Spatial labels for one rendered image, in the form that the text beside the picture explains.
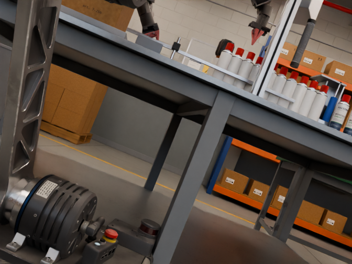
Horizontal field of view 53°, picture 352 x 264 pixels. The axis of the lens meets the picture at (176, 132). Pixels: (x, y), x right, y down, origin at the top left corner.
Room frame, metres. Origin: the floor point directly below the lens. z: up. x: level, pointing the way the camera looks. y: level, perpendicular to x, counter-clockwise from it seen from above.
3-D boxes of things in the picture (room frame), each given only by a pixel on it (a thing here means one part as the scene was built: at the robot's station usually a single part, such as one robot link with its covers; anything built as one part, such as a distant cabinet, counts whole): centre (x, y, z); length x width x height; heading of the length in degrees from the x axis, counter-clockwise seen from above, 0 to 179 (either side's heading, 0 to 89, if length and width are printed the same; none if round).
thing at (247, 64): (1.55, -0.18, 0.98); 0.05 x 0.05 x 0.20
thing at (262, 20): (1.75, -0.19, 1.30); 0.10 x 0.07 x 0.07; 97
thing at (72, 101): (5.09, 1.78, 0.70); 1.20 x 0.83 x 1.39; 91
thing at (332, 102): (1.66, -0.63, 0.98); 0.03 x 0.03 x 0.17
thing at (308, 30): (1.48, -0.36, 1.18); 0.04 x 0.04 x 0.21
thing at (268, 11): (1.76, -0.19, 1.36); 0.07 x 0.06 x 0.07; 177
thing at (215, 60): (1.83, -0.08, 1.03); 0.09 x 0.09 x 0.30
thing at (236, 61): (1.56, -0.13, 0.98); 0.05 x 0.05 x 0.20
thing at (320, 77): (1.70, -0.59, 1.14); 0.14 x 0.11 x 0.01; 96
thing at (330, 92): (1.70, -0.59, 1.01); 0.14 x 0.13 x 0.26; 96
